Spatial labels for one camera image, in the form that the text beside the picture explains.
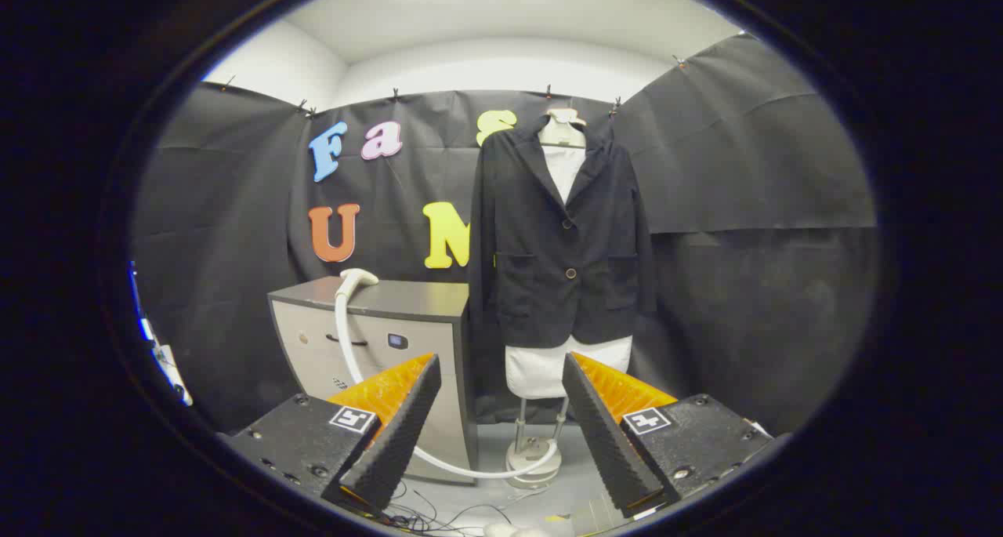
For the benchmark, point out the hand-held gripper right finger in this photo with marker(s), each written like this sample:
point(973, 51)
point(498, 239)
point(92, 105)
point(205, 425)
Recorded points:
point(607, 443)

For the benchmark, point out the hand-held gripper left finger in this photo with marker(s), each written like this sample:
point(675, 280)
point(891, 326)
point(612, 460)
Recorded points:
point(396, 443)

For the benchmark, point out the black button-up jacket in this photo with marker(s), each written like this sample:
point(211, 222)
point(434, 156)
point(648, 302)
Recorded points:
point(548, 270)

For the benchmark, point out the metal mannequin stand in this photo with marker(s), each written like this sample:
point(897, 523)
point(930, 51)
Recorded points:
point(533, 460)

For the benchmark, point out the white mannequin torso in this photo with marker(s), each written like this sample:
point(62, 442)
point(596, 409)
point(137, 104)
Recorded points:
point(541, 372)

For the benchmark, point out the grey cabinet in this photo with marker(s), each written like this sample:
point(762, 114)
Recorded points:
point(407, 298)

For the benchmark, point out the black backdrop cloth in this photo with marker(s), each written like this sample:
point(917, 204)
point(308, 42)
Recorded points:
point(744, 208)

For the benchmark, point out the computer monitor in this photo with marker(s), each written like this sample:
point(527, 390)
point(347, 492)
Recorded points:
point(141, 310)

